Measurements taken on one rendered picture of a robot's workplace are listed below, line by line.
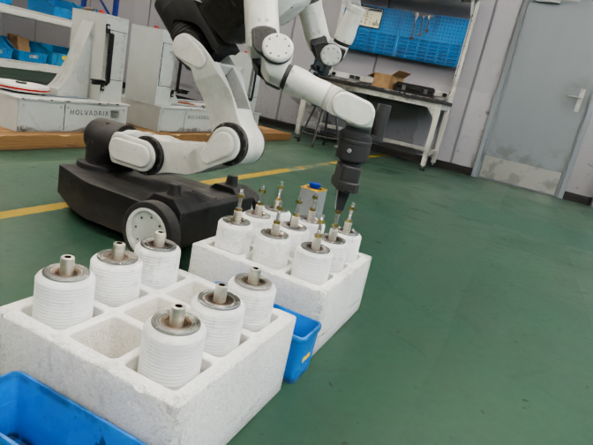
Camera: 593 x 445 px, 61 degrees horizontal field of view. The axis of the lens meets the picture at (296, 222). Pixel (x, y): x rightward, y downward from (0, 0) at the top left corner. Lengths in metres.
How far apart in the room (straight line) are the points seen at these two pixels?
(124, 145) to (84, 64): 1.72
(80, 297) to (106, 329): 0.08
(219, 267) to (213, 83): 0.66
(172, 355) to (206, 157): 1.01
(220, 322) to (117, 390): 0.19
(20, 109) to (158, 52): 1.21
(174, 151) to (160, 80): 2.15
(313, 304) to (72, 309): 0.56
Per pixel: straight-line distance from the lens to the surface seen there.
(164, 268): 1.08
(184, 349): 0.78
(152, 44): 3.99
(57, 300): 0.92
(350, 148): 1.28
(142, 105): 4.01
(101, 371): 0.83
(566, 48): 6.31
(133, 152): 1.88
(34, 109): 3.18
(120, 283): 0.99
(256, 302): 0.96
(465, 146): 6.29
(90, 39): 3.60
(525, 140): 6.24
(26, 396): 0.94
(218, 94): 1.72
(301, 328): 1.21
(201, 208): 1.70
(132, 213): 1.65
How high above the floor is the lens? 0.64
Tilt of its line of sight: 15 degrees down
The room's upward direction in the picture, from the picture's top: 12 degrees clockwise
